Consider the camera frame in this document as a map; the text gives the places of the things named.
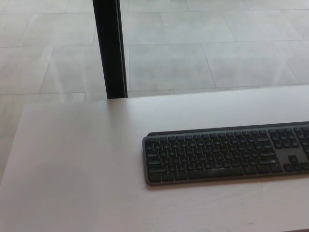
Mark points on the black computer keyboard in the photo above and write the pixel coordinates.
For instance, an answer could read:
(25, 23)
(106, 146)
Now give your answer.
(217, 154)

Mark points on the black vertical frame post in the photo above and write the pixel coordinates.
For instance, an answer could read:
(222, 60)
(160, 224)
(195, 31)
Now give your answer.
(109, 48)

